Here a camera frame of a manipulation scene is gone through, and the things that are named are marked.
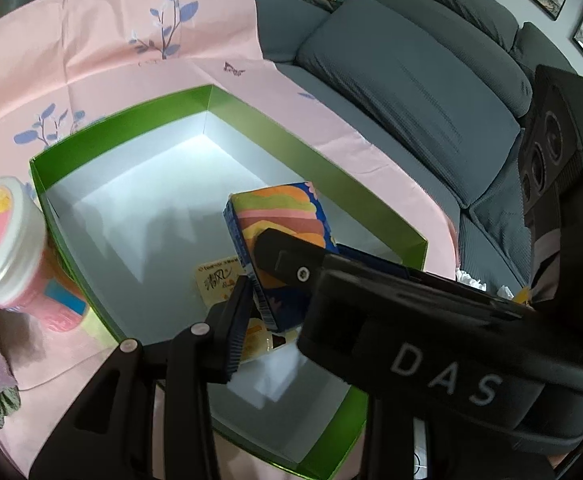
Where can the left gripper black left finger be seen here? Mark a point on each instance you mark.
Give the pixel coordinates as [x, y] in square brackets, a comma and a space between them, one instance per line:
[229, 321]

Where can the pink snack jar white lid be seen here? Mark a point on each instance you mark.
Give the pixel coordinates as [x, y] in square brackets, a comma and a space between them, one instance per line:
[32, 281]

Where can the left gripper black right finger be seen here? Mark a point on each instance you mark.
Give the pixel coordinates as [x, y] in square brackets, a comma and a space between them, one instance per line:
[287, 267]

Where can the pink floral tablecloth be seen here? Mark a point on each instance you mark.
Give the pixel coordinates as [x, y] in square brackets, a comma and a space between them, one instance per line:
[66, 64]

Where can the grey sofa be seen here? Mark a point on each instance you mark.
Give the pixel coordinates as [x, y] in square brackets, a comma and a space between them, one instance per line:
[446, 89]

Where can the green cardboard box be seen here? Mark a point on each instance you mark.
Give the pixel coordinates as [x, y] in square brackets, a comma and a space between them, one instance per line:
[135, 205]

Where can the yellow tissue pack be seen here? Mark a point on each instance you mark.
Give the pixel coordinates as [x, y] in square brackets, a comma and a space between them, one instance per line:
[227, 293]

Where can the colourful blue tissue pack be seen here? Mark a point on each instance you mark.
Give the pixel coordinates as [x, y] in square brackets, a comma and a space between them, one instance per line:
[291, 208]

